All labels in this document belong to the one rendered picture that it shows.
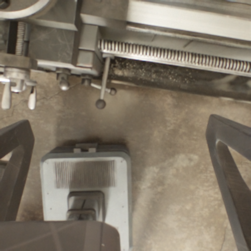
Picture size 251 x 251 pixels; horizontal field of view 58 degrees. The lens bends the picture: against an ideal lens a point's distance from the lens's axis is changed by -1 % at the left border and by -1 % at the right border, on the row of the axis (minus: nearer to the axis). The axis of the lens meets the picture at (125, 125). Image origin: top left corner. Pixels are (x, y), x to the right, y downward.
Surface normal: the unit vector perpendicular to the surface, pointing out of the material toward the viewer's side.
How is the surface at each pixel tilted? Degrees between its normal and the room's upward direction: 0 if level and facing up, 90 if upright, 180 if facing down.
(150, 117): 0
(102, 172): 0
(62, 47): 0
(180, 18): 36
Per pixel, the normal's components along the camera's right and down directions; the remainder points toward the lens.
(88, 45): 0.01, 0.11
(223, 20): -0.07, 0.66
